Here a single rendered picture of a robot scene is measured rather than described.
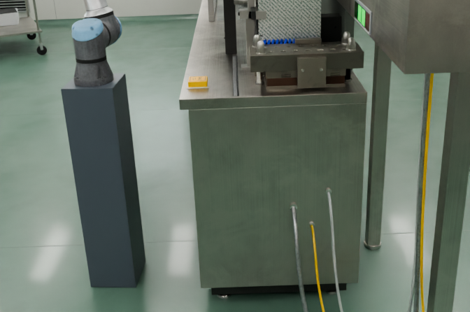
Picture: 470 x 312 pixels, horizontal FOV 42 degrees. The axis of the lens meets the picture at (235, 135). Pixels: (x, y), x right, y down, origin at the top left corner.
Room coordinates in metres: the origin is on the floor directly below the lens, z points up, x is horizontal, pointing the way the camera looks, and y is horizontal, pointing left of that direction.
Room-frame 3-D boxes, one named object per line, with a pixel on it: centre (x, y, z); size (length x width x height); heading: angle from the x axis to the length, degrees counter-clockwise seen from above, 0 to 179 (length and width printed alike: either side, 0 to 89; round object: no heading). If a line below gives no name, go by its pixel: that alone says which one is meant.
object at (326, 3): (3.43, -0.46, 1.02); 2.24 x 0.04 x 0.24; 0
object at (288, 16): (2.30, -0.22, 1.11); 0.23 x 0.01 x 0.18; 90
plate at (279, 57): (2.18, -0.26, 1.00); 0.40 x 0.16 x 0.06; 90
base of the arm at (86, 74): (2.31, 0.54, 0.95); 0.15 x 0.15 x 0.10
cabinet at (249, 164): (3.30, -0.16, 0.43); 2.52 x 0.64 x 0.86; 0
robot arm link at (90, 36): (2.32, 0.54, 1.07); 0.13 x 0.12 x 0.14; 167
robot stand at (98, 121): (2.31, 0.54, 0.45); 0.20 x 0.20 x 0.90; 85
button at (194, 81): (2.20, 0.13, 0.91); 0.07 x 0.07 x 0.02; 0
